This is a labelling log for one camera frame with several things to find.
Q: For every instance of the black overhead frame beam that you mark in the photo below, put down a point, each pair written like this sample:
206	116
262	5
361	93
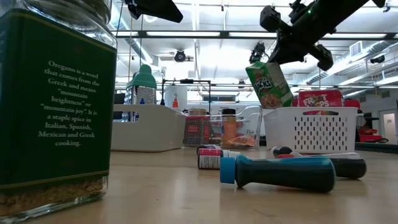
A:
186	34

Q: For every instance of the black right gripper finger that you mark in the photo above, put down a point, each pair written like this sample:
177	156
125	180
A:
289	51

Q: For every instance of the red dropper bottle white cap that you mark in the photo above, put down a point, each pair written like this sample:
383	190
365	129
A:
210	158

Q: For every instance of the blue gel tube blue cap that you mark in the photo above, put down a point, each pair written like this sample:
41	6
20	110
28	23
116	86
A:
280	174

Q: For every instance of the red storage bins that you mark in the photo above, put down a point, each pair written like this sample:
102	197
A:
370	137

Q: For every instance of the silver ventilation duct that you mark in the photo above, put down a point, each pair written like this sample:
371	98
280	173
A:
373	49

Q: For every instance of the grey plastic bin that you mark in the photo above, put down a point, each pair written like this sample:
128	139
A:
155	130

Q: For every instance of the purple dropper bottle white cap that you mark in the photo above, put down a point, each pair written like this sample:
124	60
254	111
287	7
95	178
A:
208	146

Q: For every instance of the white door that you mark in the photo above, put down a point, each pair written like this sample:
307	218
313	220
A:
390	124

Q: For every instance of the green Apple Jacks box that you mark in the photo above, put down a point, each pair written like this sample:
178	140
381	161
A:
269	85

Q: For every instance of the orange spice jar black lid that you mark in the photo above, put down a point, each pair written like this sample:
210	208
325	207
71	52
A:
229	127

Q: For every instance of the orange seasoning packet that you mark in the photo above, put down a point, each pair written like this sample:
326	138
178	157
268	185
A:
244	141

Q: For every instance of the red Froot Loops box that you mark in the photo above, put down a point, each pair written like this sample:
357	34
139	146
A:
351	104
320	99

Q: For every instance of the green-label oregano glass jar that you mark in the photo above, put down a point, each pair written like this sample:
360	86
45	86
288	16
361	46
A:
56	109

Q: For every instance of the black aluminium table frame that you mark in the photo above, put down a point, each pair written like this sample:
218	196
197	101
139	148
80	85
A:
373	147

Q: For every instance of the dark dropper bottle white cap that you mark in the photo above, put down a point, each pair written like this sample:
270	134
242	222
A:
280	151

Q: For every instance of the white perforated plastic basket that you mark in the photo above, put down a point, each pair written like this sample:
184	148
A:
311	133

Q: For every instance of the brown-lid spice jar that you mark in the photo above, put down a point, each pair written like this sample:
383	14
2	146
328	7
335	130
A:
197	112

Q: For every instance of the black ceiling camera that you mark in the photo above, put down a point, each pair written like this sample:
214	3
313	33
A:
377	59
256	53
179	56

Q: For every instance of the clear plastic bin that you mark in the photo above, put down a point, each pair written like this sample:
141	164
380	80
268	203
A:
253	121

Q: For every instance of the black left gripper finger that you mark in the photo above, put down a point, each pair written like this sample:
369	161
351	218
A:
155	9

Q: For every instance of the black rectangular stand frame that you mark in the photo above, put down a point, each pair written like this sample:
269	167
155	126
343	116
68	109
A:
186	81

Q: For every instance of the white pillar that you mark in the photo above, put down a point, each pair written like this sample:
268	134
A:
169	96

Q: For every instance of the black monitor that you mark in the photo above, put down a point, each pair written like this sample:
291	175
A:
118	99

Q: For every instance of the red paprika tin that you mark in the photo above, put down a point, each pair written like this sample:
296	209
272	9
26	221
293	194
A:
196	130

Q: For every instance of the dark gel tube red cap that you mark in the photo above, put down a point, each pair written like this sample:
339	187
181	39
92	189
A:
348	168

